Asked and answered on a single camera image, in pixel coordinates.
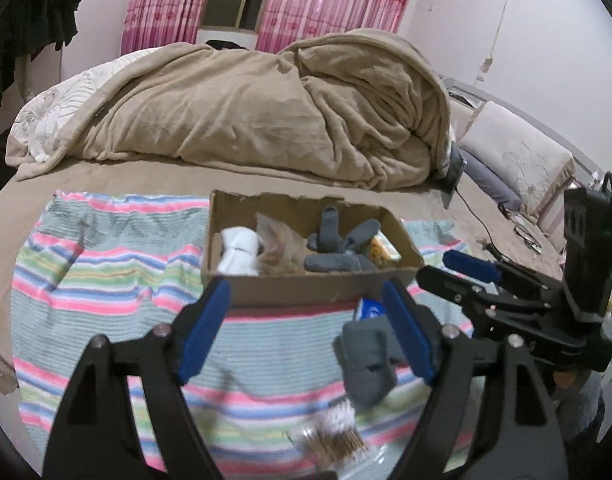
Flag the eyeglasses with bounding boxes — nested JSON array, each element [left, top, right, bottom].
[[512, 221, 545, 254]]

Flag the clear snack bag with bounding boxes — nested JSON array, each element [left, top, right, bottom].
[[255, 211, 307, 277]]

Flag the grey bed headboard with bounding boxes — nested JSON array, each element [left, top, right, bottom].
[[440, 74, 612, 183]]

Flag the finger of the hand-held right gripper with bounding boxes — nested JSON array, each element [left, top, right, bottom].
[[442, 249, 562, 307], [416, 265, 492, 311]]

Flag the brown cardboard scrap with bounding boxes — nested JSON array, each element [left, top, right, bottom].
[[0, 344, 20, 395]]

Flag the white sock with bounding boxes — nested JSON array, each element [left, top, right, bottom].
[[217, 226, 267, 277]]

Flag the yellow snack packet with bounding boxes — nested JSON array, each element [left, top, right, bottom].
[[367, 231, 403, 267]]

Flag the pink curtain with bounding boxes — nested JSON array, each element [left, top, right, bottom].
[[255, 0, 421, 54], [121, 0, 217, 57]]

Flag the dark tablet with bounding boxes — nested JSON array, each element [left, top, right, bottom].
[[442, 141, 469, 211]]

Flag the cardboard box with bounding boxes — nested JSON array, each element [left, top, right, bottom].
[[200, 189, 425, 308]]

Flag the cotton swab pack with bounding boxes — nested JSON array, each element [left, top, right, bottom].
[[285, 401, 373, 472]]

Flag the dark hanging clothes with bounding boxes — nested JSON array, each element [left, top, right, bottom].
[[0, 0, 84, 122]]

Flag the beige fleece blanket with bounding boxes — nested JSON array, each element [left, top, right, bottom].
[[6, 27, 455, 192]]

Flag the striped blanket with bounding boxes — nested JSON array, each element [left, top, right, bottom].
[[10, 189, 482, 480]]

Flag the grey pillow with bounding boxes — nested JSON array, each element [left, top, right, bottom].
[[457, 147, 525, 212]]

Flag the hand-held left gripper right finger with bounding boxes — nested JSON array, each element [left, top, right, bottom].
[[381, 279, 571, 480]]

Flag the person's right forearm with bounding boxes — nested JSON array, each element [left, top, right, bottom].
[[550, 365, 609, 446]]

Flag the blue white packet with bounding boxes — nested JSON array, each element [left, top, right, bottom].
[[355, 297, 389, 322]]

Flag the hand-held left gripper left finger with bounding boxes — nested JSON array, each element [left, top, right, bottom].
[[41, 276, 233, 480]]

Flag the floral white quilt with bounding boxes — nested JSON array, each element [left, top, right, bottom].
[[6, 50, 159, 167]]

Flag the grey knitted sock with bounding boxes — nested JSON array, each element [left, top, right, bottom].
[[342, 218, 383, 253], [308, 204, 344, 255], [332, 316, 413, 412], [303, 251, 375, 274]]

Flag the beige embroidered pillow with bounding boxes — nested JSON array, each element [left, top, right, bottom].
[[458, 101, 577, 223]]

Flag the black charging cable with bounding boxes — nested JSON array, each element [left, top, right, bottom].
[[455, 187, 509, 263]]

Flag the bed with beige sheet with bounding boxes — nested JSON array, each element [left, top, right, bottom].
[[0, 105, 569, 461]]

